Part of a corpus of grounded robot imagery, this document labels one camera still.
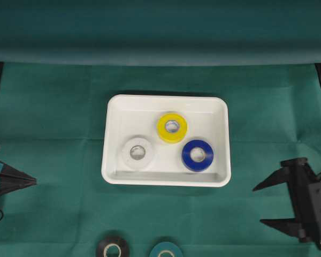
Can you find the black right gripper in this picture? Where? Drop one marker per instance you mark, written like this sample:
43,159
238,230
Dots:
298,175

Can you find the blue tape roll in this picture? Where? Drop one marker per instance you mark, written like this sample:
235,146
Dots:
197,155

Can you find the black tape roll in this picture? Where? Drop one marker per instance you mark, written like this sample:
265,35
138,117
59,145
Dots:
112,244

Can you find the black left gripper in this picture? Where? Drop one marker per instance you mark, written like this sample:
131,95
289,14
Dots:
6,169

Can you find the white tape roll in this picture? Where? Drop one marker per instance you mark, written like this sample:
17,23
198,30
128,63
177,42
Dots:
138,153

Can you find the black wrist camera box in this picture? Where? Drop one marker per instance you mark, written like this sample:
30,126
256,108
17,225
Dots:
314,217

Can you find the teal tape roll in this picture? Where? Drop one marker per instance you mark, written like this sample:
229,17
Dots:
166,248

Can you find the yellow tape roll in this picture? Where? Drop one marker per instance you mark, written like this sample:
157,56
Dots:
172,127

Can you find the green table cloth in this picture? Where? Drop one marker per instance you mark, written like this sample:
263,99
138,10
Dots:
64,60

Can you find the white plastic tray case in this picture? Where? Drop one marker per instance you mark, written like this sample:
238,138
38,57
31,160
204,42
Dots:
131,116

